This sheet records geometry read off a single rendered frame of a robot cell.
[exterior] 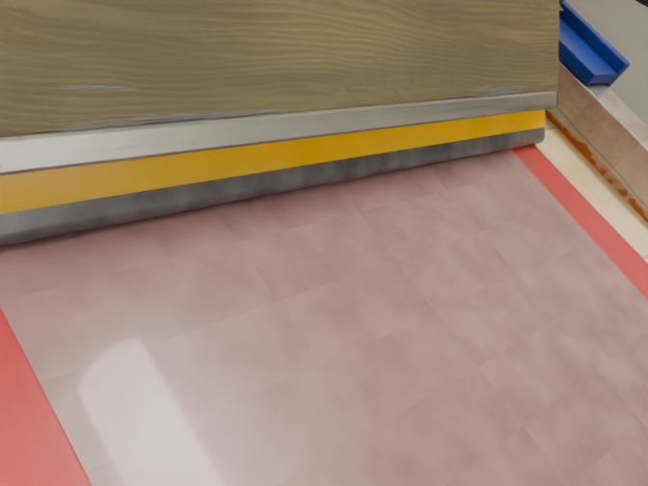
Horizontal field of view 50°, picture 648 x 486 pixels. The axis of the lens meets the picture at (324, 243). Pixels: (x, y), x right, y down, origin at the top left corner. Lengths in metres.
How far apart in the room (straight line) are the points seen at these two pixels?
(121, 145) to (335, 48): 0.12
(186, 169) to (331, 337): 0.09
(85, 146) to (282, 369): 0.10
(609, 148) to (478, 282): 0.22
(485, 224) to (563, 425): 0.12
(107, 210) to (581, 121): 0.38
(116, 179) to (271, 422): 0.10
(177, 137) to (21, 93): 0.05
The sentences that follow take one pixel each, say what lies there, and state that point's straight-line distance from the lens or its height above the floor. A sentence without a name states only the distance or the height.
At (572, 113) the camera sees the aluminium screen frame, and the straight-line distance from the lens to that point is 0.55.
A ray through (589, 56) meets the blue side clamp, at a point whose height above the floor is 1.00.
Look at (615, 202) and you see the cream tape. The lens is 0.53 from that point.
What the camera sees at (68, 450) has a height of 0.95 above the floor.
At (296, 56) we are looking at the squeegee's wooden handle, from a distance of 0.30.
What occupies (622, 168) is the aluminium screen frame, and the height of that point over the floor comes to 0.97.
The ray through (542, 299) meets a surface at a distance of 0.38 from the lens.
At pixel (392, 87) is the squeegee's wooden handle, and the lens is 0.35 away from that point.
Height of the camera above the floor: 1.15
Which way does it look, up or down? 39 degrees down
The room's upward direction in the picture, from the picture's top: 37 degrees clockwise
